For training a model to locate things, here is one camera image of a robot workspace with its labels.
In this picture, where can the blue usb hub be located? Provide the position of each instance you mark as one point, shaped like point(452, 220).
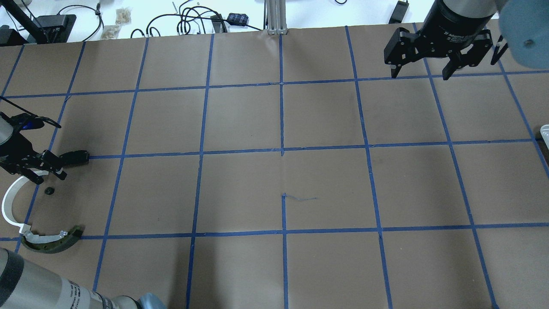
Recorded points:
point(237, 19)

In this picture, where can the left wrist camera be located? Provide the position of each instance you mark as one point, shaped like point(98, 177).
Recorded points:
point(26, 122)

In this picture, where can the dark green brake shoe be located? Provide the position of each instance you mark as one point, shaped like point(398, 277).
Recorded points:
point(52, 244)

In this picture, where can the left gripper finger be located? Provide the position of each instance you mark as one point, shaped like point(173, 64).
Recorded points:
point(34, 176)
point(52, 164)

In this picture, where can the aluminium frame post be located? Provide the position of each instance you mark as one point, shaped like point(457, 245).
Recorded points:
point(276, 17)

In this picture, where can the white curved plastic bracket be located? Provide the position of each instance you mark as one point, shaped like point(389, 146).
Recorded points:
point(20, 206)

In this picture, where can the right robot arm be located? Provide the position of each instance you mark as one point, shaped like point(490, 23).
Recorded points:
point(521, 27)

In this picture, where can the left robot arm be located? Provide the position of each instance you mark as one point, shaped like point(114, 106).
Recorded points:
point(25, 285)

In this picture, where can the small black bearing gear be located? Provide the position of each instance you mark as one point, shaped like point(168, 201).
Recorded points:
point(49, 191)

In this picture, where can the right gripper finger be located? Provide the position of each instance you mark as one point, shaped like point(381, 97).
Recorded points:
point(481, 44)
point(400, 50)

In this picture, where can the black flat metal plate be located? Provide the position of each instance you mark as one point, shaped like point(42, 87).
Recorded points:
point(79, 157)

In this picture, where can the black power adapter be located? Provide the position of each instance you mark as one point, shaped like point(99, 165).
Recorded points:
point(399, 12)

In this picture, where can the bag of small parts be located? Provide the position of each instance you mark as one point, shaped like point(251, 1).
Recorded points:
point(110, 32)

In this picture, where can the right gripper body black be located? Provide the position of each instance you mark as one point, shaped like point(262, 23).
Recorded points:
point(451, 25)

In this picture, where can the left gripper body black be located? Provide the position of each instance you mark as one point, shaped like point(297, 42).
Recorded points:
point(14, 151)

